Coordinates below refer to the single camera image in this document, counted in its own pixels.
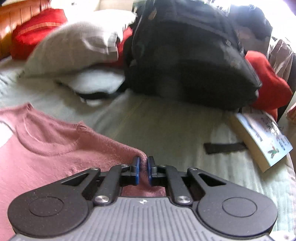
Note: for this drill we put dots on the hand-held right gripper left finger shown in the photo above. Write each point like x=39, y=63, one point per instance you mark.
x=137, y=170

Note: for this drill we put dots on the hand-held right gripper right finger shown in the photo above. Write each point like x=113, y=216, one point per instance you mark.
x=149, y=170

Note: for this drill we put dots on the pink and white sweater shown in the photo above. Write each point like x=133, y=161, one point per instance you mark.
x=57, y=148

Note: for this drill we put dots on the green plaid blanket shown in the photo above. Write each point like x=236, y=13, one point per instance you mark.
x=173, y=125

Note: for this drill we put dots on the black backpack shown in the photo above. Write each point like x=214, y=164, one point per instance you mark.
x=185, y=58

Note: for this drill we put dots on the thick paperback book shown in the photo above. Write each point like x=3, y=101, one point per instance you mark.
x=263, y=139

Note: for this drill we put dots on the red cushion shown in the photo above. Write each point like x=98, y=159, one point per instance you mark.
x=268, y=83
x=126, y=46

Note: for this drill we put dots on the grey-green plaid pillow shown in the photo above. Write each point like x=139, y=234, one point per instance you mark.
x=76, y=44

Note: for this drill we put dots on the beige hanging shirt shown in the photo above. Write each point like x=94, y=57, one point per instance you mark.
x=281, y=60

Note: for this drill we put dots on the red pillow with gold line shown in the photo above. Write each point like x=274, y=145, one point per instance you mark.
x=34, y=30

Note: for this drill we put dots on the black garment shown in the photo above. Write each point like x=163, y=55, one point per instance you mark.
x=252, y=20

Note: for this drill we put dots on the wooden headboard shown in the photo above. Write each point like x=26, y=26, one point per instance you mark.
x=16, y=20

